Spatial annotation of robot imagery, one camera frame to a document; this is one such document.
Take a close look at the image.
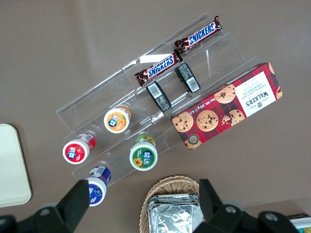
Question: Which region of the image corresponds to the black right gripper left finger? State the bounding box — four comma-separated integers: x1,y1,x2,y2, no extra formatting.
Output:
0,179,91,233

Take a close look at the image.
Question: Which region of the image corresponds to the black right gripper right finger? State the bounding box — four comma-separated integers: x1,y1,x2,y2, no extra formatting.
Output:
194,179,299,233

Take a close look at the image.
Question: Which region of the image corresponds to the foil-wrapped sandwich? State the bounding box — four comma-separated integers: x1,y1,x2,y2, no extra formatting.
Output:
147,193,206,233

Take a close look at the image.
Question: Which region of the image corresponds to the woven wicker basket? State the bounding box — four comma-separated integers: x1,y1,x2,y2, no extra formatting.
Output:
139,176,202,233

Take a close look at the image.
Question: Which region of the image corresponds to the cream plastic tray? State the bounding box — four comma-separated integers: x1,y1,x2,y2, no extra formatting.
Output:
0,123,33,208

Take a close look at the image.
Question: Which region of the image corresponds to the blue gum jar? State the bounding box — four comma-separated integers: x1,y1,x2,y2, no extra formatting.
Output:
85,166,112,207

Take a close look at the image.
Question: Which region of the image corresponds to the red gum jar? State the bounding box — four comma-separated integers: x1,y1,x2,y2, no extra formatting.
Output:
62,133,97,165

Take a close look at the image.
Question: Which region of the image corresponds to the green gum jar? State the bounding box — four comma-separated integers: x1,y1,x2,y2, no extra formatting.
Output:
129,134,158,172

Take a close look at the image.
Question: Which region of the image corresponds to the red Walkers cookie box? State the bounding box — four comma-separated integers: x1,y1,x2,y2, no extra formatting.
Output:
170,62,284,150

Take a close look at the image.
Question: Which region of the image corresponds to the orange gum jar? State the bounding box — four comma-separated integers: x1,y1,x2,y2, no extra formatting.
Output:
104,105,132,134

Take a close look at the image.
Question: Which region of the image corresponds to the clear acrylic stepped display stand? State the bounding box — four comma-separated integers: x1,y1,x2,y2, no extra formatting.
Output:
55,12,253,187

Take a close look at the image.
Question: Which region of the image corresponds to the small black barcode snack pack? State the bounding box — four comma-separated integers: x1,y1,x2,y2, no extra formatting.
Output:
174,62,201,93
146,81,172,112

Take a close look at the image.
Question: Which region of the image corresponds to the Snickers chocolate bar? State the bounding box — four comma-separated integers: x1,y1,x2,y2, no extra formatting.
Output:
174,16,223,54
135,48,183,87

